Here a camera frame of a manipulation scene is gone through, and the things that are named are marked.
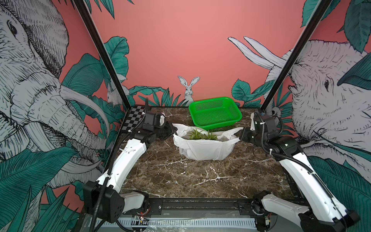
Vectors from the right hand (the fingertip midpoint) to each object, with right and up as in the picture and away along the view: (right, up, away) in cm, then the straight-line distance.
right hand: (239, 128), depth 71 cm
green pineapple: (-14, -5, +8) cm, 17 cm away
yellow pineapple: (-22, -5, +10) cm, 25 cm away
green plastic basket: (-7, +10, +47) cm, 48 cm away
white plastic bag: (-16, -13, +8) cm, 22 cm away
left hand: (-31, +1, +5) cm, 32 cm away
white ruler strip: (-31, -47, -1) cm, 56 cm away
